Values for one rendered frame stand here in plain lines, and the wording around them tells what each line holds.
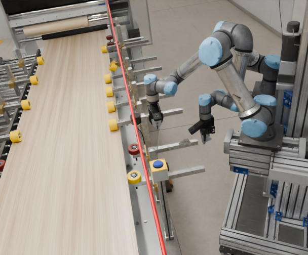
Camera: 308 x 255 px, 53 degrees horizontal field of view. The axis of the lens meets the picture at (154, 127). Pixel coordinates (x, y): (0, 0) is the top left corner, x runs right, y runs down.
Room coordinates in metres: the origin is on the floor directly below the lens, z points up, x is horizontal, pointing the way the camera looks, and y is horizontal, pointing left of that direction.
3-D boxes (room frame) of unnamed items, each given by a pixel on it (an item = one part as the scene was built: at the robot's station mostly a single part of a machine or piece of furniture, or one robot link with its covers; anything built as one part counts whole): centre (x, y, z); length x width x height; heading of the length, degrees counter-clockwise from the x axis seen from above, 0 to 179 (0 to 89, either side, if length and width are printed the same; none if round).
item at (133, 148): (1.54, 0.14, 0.85); 0.08 x 0.08 x 0.11
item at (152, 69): (2.55, 0.10, 0.95); 0.50 x 0.04 x 0.04; 95
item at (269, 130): (1.33, -0.59, 1.09); 0.15 x 0.15 x 0.10
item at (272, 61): (1.78, -0.81, 1.21); 0.13 x 0.12 x 0.14; 36
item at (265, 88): (1.77, -0.81, 1.09); 0.15 x 0.15 x 0.10
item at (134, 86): (2.01, 0.10, 0.89); 0.03 x 0.03 x 0.48; 5
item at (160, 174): (1.00, 0.01, 1.18); 0.07 x 0.07 x 0.08; 5
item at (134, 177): (1.29, 0.15, 0.85); 0.08 x 0.08 x 0.11
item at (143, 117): (1.51, 0.05, 0.93); 0.03 x 0.03 x 0.48; 5
